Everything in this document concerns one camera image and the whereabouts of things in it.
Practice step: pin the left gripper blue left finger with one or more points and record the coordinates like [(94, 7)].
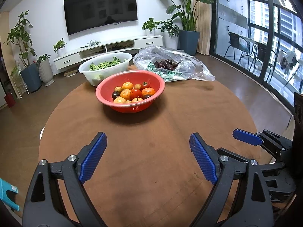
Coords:
[(89, 157)]

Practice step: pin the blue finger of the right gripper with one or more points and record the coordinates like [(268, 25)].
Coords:
[(247, 137)]

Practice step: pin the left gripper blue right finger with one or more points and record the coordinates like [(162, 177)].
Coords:
[(206, 156)]

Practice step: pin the dark plum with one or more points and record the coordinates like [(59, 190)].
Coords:
[(115, 95), (146, 96)]

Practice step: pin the smooth orange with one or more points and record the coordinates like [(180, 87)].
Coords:
[(126, 93)]

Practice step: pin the small orange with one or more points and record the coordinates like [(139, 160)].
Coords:
[(127, 85)]

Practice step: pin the large mandarin orange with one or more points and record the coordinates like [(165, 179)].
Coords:
[(148, 91)]

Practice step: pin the small mandarin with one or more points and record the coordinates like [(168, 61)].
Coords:
[(119, 100)]

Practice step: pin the red tomato with stem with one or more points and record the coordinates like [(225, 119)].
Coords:
[(144, 85)]

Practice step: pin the red plastic basin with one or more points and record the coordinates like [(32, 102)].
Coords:
[(107, 87)]

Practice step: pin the white plastic basin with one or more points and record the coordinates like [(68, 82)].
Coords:
[(95, 77)]

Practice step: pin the teal plastic stool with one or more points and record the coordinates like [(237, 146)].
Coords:
[(8, 191)]

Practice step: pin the black balcony chair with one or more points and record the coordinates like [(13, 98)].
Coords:
[(236, 44), (258, 60)]

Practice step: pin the plant in white ribbed pot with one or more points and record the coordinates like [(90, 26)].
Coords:
[(45, 70)]

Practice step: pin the red bin on floor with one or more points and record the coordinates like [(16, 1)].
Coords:
[(10, 101)]

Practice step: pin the green leafy vegetables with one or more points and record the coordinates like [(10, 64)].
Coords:
[(105, 64)]

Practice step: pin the dark cherries pile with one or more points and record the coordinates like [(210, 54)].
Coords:
[(167, 64)]

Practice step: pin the white tv cabinet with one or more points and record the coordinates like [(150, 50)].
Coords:
[(88, 52)]

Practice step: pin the clear plastic bag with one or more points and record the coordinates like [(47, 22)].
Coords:
[(189, 67)]

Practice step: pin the small plant on cabinet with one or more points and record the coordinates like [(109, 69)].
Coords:
[(59, 47)]

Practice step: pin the large leafy plant blue pot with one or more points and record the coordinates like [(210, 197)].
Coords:
[(187, 13)]

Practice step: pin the bushy potted plant right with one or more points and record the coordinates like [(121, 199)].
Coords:
[(170, 33)]

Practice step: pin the beige curtain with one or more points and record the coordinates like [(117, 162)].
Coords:
[(203, 26)]

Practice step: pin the tall plant blue pot left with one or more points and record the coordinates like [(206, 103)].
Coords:
[(20, 37)]

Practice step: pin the small potted plant right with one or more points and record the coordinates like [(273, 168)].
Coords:
[(150, 27)]

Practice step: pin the wall mounted television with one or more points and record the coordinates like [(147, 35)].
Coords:
[(81, 15)]

